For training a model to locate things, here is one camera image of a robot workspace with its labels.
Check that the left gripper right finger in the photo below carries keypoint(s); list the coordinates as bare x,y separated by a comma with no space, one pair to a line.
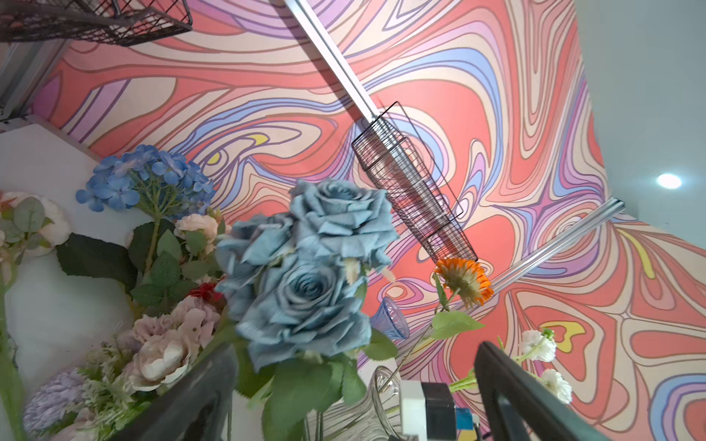
517,405

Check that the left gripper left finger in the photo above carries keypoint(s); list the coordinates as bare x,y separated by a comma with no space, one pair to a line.
196,408

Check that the white flower spray stem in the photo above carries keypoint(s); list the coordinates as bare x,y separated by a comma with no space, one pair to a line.
535,345

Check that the orange gerbera flower stem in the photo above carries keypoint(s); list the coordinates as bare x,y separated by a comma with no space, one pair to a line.
461,285

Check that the dusty blue rose bunch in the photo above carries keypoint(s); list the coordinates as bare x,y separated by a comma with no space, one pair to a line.
295,284

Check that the clear ribbed glass vase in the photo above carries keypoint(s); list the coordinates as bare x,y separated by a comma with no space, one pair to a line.
376,417

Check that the purple glass vase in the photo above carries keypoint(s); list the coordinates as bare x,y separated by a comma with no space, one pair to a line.
390,321

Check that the blue hydrangea flower stem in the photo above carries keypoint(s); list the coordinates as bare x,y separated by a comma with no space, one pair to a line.
149,182

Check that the black wire basket back wall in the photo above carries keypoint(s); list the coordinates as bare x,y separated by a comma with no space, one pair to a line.
394,156

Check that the black wire basket wall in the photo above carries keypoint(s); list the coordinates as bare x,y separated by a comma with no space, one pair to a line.
394,156
115,22

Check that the black wire basket left wall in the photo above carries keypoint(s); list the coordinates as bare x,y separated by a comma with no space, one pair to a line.
115,22

